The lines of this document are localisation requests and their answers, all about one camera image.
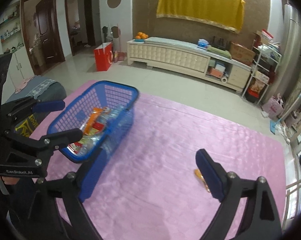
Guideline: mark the brown wooden door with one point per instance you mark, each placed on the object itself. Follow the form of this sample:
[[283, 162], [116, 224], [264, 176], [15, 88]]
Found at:
[[40, 34]]

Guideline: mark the blue tissue pack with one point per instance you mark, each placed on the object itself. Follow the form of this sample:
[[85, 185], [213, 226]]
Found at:
[[202, 43]]

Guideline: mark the blue plastic basket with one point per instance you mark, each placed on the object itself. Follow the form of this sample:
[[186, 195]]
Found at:
[[101, 94]]

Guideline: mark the green folded cloth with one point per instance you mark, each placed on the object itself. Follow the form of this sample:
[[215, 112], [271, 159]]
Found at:
[[224, 53]]

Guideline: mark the oranges on plate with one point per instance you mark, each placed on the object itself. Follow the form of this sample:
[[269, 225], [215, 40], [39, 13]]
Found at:
[[141, 37]]

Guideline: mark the grey printed cushion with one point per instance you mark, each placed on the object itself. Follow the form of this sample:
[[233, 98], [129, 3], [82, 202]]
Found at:
[[43, 89]]

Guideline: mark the yellow wall cloth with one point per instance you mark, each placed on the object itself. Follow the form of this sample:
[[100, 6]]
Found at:
[[225, 14]]

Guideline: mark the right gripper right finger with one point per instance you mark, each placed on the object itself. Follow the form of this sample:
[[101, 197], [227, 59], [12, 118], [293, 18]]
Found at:
[[260, 218]]

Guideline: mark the pink fluffy mat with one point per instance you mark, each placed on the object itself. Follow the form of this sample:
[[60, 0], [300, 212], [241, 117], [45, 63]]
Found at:
[[148, 189]]

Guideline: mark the orange sausage snack packet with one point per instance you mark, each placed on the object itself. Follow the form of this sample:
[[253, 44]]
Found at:
[[92, 125]]

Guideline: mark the blue clear snack bag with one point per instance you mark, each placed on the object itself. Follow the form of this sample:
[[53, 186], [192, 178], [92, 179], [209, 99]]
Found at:
[[109, 115]]

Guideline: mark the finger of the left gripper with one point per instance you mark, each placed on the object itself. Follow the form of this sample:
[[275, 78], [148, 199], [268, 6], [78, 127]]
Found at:
[[45, 104], [28, 156]]

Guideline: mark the pink gift bag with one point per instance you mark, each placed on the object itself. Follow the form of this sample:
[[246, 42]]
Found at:
[[274, 106]]

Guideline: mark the red paper bag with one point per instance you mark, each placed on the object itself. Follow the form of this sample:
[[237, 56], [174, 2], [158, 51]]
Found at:
[[103, 56]]

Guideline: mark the red green-label snack bag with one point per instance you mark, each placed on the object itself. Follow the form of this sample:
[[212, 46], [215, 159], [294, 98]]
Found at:
[[88, 141]]

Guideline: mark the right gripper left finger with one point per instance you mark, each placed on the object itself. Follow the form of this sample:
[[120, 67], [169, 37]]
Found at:
[[53, 209]]

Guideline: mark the cream TV cabinet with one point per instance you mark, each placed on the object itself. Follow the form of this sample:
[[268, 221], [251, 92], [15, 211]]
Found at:
[[186, 58]]

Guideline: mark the white metal shelf rack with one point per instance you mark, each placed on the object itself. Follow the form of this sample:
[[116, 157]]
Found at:
[[264, 66]]

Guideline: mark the cardboard box on cabinet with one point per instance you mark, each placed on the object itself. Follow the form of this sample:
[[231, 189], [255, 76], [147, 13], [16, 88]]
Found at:
[[241, 53]]

